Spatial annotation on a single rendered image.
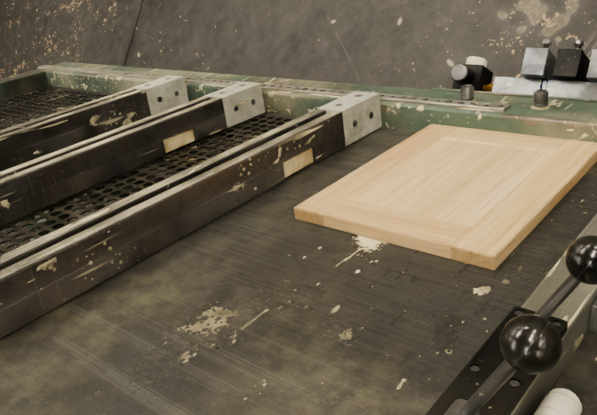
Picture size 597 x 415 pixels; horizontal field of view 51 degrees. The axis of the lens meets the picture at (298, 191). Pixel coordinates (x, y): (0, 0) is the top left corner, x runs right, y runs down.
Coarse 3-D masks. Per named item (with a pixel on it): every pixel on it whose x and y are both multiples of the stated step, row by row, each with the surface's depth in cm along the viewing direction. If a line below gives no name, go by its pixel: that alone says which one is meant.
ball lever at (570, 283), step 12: (576, 240) 49; (588, 240) 48; (576, 252) 48; (588, 252) 47; (576, 264) 48; (588, 264) 47; (576, 276) 48; (588, 276) 47; (564, 288) 50; (552, 300) 52; (540, 312) 53; (552, 312) 52
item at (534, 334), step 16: (512, 320) 41; (528, 320) 40; (544, 320) 40; (512, 336) 40; (528, 336) 39; (544, 336) 39; (560, 336) 40; (512, 352) 39; (528, 352) 39; (544, 352) 39; (560, 352) 39; (512, 368) 42; (528, 368) 39; (544, 368) 39; (496, 384) 43; (464, 400) 48; (480, 400) 45
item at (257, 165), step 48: (288, 144) 107; (336, 144) 117; (144, 192) 92; (192, 192) 93; (240, 192) 100; (48, 240) 81; (96, 240) 82; (144, 240) 87; (0, 288) 73; (48, 288) 77; (0, 336) 74
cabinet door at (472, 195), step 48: (432, 144) 110; (480, 144) 108; (528, 144) 105; (576, 144) 102; (336, 192) 97; (384, 192) 95; (432, 192) 93; (480, 192) 91; (528, 192) 88; (384, 240) 84; (432, 240) 79; (480, 240) 78
